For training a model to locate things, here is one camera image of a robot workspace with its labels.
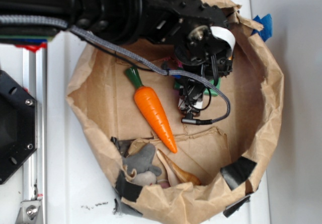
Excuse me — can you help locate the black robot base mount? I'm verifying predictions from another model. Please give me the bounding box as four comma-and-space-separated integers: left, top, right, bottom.
1, 70, 37, 184

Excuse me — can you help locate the blue masking tape piece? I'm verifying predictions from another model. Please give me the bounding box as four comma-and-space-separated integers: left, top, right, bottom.
252, 14, 273, 42

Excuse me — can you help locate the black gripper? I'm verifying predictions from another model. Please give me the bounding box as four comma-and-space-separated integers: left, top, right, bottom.
150, 0, 235, 79

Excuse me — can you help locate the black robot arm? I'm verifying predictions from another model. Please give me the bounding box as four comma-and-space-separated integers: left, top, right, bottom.
1, 0, 233, 77

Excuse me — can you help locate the crumpled brown paper bag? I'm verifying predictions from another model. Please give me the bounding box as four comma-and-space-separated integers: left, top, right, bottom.
66, 0, 284, 223

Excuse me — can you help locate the metal corner bracket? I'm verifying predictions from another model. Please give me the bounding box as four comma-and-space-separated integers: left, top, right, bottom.
15, 200, 44, 224

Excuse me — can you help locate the grey braided cable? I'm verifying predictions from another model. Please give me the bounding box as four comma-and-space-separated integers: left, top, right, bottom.
0, 14, 231, 125

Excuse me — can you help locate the orange toy carrot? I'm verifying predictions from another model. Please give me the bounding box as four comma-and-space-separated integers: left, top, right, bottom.
125, 67, 178, 153

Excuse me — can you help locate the green rectangular block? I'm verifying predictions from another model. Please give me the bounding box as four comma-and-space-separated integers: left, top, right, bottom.
174, 77, 222, 98

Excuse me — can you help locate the tan conch seashell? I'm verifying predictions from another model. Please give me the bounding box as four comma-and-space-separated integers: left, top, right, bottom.
156, 149, 201, 186

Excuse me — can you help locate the aluminium extrusion rail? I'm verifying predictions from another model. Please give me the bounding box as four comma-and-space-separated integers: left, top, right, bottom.
16, 48, 47, 223

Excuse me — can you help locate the grey plush toy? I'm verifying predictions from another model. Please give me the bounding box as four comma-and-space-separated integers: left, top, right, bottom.
122, 143, 162, 186

